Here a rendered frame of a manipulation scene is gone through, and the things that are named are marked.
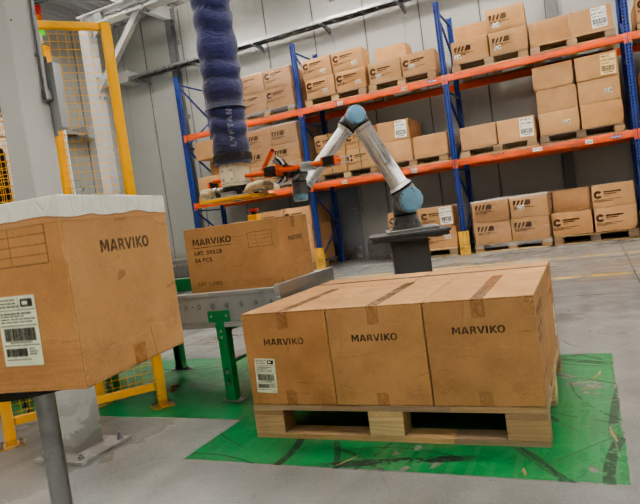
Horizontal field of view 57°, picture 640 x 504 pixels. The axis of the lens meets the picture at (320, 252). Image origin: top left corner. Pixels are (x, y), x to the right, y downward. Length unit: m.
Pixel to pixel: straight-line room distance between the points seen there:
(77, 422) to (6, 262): 1.63
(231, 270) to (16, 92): 1.35
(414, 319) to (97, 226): 1.28
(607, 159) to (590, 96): 1.61
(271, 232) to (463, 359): 1.35
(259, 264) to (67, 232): 1.99
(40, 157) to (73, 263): 1.62
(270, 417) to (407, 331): 0.74
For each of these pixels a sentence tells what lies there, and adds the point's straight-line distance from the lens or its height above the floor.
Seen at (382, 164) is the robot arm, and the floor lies 1.18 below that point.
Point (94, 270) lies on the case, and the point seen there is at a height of 0.86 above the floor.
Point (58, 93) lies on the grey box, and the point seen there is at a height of 1.63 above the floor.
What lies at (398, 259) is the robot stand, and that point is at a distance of 3.74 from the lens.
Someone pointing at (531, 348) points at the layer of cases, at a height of 0.36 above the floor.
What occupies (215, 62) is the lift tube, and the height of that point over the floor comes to 1.84.
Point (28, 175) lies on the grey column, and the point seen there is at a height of 1.26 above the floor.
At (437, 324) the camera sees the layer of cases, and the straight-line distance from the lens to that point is 2.23.
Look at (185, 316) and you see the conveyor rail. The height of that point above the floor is 0.48.
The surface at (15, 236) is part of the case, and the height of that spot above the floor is 0.95.
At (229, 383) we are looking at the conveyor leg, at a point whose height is 0.10.
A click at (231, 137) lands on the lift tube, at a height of 1.43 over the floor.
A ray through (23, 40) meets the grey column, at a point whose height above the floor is 1.85.
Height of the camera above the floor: 0.90
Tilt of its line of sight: 3 degrees down
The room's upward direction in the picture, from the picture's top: 8 degrees counter-clockwise
